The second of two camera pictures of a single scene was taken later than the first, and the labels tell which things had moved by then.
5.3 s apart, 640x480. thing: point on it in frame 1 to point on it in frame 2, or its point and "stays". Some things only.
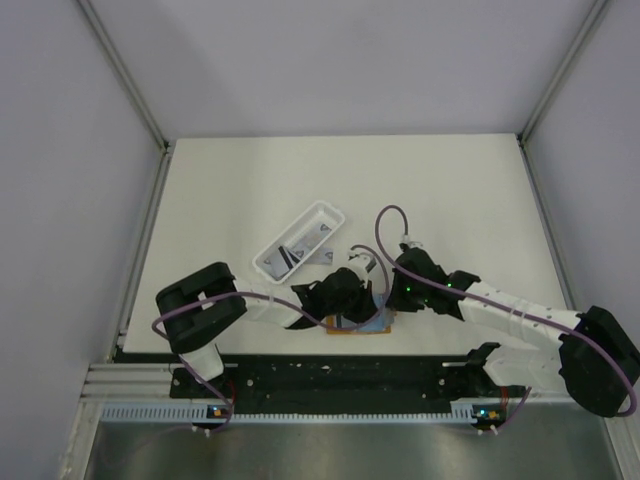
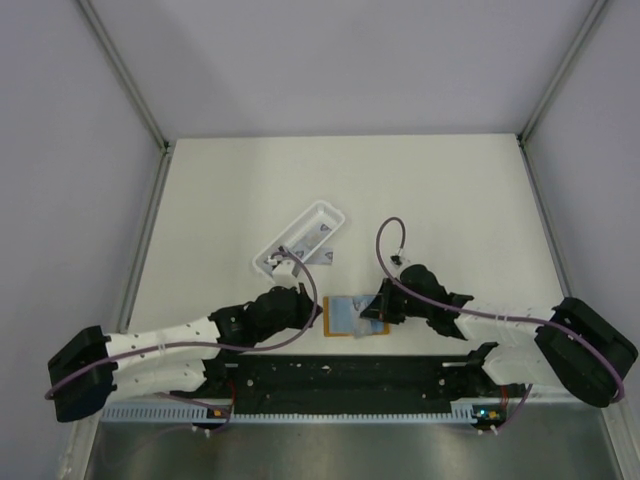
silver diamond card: [322, 256] stays
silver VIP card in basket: [315, 238] stays
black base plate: [341, 384] stays
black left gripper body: [355, 307] to [298, 318]
